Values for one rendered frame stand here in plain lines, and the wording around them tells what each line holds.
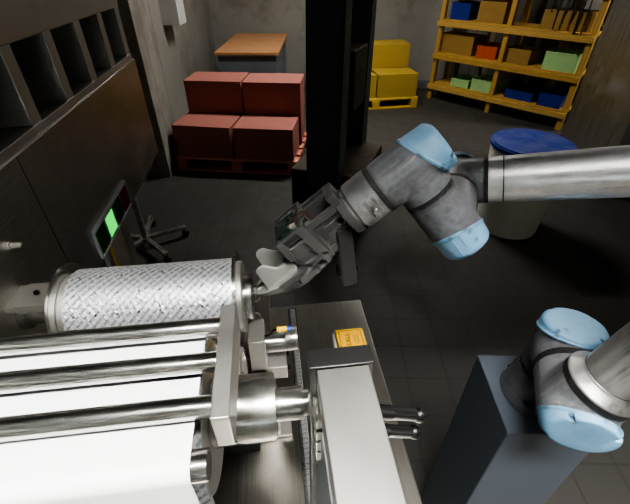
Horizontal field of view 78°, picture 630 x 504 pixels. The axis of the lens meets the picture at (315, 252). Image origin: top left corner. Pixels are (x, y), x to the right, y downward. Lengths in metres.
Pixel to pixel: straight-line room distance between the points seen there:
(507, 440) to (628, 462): 1.30
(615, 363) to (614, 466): 1.50
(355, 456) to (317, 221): 0.36
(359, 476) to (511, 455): 0.82
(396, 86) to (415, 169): 5.34
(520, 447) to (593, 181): 0.60
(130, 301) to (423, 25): 6.56
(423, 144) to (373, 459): 0.39
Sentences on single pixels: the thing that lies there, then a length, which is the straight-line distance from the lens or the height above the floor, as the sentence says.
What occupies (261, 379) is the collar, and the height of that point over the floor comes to 1.37.
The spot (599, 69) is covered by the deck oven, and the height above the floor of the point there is 0.90.
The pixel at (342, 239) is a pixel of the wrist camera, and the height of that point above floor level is 1.35.
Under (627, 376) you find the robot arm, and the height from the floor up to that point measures 1.20.
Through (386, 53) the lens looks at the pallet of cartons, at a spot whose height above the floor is 0.63.
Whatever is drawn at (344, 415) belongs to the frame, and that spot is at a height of 1.44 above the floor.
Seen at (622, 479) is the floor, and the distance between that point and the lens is 2.21.
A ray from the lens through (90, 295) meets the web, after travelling 0.64.
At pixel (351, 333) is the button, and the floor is 0.92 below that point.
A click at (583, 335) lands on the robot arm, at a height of 1.13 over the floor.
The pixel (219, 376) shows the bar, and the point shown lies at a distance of 0.28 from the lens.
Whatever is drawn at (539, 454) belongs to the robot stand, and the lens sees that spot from 1.08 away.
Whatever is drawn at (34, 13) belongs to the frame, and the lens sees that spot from 0.95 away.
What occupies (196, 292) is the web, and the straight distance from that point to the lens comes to 0.59.
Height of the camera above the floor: 1.68
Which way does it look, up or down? 37 degrees down
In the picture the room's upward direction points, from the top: straight up
